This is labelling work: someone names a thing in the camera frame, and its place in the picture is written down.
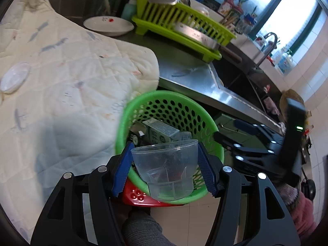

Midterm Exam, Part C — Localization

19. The white round plastic lid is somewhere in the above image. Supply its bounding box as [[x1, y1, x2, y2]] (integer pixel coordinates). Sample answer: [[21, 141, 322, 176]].
[[0, 62, 32, 93]]

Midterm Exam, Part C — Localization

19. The green perforated plastic basket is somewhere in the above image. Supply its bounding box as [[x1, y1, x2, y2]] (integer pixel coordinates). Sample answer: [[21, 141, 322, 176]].
[[115, 90, 226, 205]]

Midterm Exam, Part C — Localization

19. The cream quilted blanket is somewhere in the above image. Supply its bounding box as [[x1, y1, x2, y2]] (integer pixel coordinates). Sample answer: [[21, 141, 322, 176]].
[[0, 0, 160, 244]]

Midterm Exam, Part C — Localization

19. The teal plastic bottle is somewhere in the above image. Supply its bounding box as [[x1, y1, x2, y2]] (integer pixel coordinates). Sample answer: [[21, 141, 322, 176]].
[[120, 0, 139, 19]]

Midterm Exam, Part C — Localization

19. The person's right forearm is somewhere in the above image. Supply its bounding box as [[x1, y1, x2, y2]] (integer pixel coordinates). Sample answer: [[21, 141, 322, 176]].
[[275, 177, 318, 241]]

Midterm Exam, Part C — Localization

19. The green glass jar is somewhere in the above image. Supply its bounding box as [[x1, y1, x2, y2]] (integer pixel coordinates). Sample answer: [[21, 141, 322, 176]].
[[99, 0, 123, 18]]

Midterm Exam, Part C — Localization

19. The green cabinet door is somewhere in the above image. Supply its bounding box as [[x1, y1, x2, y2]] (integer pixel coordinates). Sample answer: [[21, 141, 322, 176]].
[[213, 111, 259, 146]]

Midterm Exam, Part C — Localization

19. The clear plastic cup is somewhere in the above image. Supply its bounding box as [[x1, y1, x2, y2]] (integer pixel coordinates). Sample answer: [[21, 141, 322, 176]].
[[131, 139, 199, 202]]

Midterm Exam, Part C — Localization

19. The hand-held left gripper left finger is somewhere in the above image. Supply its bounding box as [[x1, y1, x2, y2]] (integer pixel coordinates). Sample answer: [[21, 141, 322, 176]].
[[31, 141, 134, 246]]

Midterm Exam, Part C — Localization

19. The stainless steel sink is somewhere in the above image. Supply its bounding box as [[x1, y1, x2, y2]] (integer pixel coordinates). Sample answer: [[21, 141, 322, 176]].
[[213, 43, 285, 123]]

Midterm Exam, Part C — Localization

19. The white floral plate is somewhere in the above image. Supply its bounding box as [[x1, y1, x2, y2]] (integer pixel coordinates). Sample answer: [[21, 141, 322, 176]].
[[83, 16, 135, 37]]

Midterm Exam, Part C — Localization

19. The red plastic stool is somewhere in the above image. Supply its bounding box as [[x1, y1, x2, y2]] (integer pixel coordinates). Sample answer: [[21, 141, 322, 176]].
[[121, 178, 187, 208]]

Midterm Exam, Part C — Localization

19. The steel tray in rack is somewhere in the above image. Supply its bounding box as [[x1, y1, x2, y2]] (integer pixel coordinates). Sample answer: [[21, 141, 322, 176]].
[[174, 22, 243, 63]]

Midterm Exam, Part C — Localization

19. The chrome faucet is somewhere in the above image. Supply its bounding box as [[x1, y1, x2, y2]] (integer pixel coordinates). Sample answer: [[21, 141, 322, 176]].
[[255, 32, 280, 68]]

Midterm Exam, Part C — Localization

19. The blue plant pot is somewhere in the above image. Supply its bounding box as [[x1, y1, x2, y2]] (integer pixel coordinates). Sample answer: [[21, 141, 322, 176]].
[[241, 5, 259, 31]]

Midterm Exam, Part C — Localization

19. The green plastic dish rack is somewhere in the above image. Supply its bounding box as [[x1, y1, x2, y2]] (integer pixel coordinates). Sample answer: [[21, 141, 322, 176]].
[[131, 0, 237, 62]]

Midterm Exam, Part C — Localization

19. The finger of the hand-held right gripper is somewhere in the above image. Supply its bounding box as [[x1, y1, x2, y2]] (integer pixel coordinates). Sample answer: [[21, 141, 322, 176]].
[[234, 119, 285, 154], [214, 132, 278, 178]]

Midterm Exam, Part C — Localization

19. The brown rounded object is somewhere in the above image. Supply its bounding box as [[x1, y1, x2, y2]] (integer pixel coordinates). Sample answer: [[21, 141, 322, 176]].
[[279, 89, 306, 123]]

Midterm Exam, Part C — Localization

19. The window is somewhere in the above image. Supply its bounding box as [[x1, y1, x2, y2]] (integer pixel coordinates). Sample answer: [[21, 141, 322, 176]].
[[191, 0, 328, 75]]

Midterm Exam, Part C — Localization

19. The pink dishcloth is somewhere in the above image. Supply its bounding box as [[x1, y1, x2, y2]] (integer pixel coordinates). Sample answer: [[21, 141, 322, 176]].
[[264, 97, 280, 116]]

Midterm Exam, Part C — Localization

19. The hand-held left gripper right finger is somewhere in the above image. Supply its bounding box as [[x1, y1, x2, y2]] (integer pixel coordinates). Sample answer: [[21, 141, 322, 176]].
[[197, 141, 301, 246]]

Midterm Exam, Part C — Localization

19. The dish soap bottle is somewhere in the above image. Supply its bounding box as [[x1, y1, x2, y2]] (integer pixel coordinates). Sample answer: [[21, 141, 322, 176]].
[[277, 49, 294, 75]]

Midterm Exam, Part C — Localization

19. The person's leg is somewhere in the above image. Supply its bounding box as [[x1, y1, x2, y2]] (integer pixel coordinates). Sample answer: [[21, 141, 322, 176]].
[[122, 213, 177, 246]]

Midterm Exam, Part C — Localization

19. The small grey drink carton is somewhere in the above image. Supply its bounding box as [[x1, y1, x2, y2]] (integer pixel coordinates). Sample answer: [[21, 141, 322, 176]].
[[129, 118, 181, 146]]

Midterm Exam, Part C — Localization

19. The bundle of chopsticks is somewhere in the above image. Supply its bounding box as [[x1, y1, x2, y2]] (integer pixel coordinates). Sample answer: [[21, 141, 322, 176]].
[[220, 9, 241, 27]]

